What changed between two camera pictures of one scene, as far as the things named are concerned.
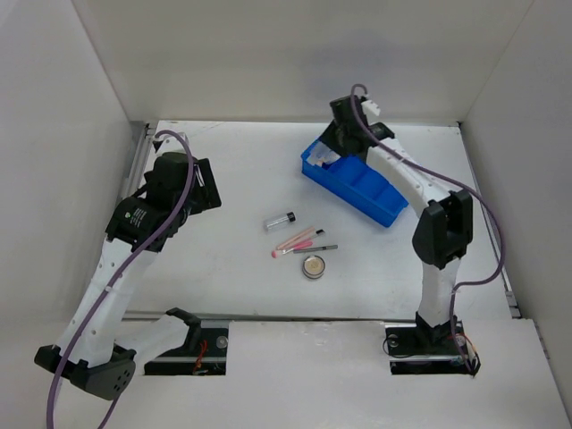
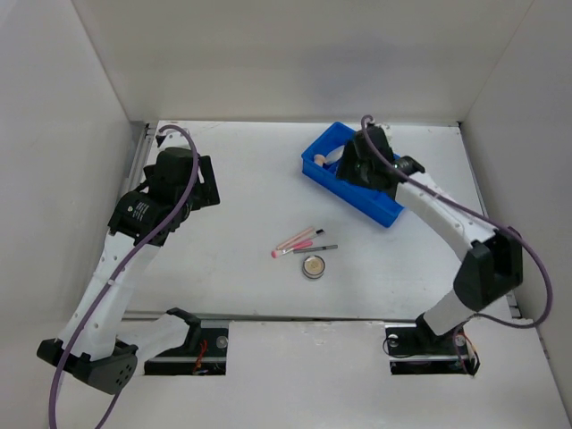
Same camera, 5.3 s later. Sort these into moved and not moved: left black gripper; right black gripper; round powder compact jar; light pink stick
Moved: right black gripper
Not moved: light pink stick; round powder compact jar; left black gripper
